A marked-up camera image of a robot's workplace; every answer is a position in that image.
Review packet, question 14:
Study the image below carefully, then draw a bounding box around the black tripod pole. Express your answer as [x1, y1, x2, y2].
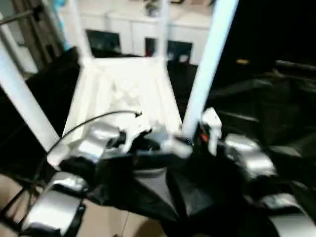
[0, 8, 44, 25]

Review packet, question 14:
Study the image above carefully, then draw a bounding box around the black left wrist camera cable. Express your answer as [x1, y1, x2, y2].
[32, 110, 144, 188]

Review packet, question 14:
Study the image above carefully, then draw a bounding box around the black metal rack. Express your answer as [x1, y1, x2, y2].
[0, 182, 38, 223]

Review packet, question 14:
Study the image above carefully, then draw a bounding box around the black backdrop cloth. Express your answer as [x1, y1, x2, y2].
[214, 0, 316, 72]

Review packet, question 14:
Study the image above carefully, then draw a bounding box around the white plastic table leg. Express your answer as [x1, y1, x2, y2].
[0, 44, 62, 153]
[66, 0, 94, 64]
[182, 0, 240, 138]
[156, 0, 171, 60]

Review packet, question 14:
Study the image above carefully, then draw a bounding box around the black mat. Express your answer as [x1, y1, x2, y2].
[0, 48, 316, 237]

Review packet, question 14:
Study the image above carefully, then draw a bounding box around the black metal bar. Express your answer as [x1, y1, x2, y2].
[274, 60, 316, 72]

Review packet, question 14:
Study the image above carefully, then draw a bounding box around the white glass-door cabinet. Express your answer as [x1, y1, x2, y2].
[59, 0, 214, 65]

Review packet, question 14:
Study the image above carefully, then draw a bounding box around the blue and white roll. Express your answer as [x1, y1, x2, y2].
[55, 0, 70, 50]

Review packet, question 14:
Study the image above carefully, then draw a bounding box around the white pole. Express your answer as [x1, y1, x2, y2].
[0, 24, 35, 72]

